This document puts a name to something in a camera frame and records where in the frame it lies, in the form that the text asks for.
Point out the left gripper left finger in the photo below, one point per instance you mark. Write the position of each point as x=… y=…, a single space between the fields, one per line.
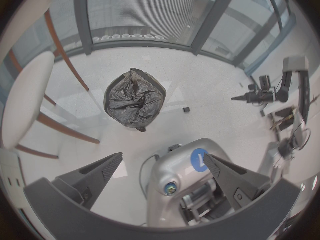
x=85 y=194

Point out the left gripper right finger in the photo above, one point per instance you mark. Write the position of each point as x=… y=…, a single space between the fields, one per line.
x=240 y=196

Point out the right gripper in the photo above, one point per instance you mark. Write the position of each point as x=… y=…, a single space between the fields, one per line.
x=262 y=97

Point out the black plastic bag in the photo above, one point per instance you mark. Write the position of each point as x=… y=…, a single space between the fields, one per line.
x=135 y=101

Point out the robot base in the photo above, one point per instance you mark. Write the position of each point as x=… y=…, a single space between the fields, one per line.
x=175 y=164

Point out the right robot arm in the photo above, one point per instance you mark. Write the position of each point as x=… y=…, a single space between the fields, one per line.
x=295 y=62

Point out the small black plastic piece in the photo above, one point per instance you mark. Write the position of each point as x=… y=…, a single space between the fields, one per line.
x=186 y=109

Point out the white chair with wooden legs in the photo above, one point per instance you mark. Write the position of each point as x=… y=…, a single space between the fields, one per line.
x=25 y=96

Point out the window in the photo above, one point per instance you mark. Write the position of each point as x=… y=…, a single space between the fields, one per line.
x=140 y=14

